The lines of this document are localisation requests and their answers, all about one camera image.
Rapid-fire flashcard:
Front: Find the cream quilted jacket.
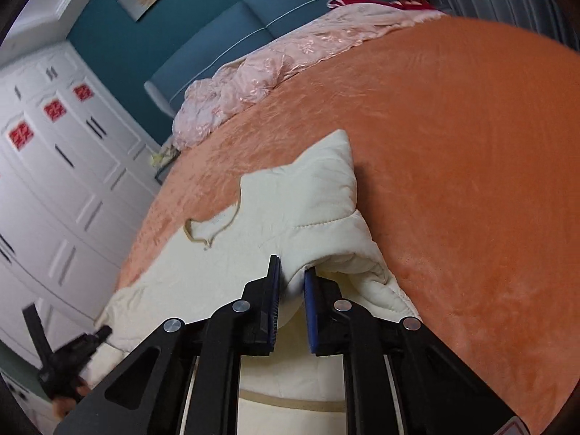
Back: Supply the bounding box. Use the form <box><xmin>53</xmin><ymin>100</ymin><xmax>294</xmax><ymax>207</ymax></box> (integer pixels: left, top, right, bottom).
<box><xmin>86</xmin><ymin>130</ymin><xmax>417</xmax><ymax>434</ymax></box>

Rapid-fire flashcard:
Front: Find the white wardrobe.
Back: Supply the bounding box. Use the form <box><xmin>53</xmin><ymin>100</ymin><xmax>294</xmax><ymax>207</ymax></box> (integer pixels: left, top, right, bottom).
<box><xmin>1</xmin><ymin>42</ymin><xmax>160</xmax><ymax>365</ymax></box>

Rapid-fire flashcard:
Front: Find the clutter on nightstand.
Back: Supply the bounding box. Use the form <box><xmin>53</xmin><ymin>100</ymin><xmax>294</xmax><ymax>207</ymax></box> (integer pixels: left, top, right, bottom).
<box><xmin>150</xmin><ymin>140</ymin><xmax>179</xmax><ymax>169</ymax></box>

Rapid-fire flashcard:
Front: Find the orange plush bed blanket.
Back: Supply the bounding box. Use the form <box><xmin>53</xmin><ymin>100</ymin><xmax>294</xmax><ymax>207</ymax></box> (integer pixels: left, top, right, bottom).
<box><xmin>118</xmin><ymin>17</ymin><xmax>579</xmax><ymax>434</ymax></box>

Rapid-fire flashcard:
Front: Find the pink sequined quilt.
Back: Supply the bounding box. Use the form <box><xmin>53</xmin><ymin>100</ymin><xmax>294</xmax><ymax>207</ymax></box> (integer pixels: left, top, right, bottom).
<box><xmin>172</xmin><ymin>4</ymin><xmax>445</xmax><ymax>151</ymax></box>

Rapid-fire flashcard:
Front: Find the red pillow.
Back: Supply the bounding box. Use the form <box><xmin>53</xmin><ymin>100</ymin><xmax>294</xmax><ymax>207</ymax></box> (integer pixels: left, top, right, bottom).
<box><xmin>326</xmin><ymin>0</ymin><xmax>435</xmax><ymax>11</ymax></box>

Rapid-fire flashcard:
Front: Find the blue upholstered headboard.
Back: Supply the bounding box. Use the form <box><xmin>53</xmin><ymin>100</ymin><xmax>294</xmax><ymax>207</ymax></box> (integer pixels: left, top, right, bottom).
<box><xmin>144</xmin><ymin>0</ymin><xmax>392</xmax><ymax>119</ymax></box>

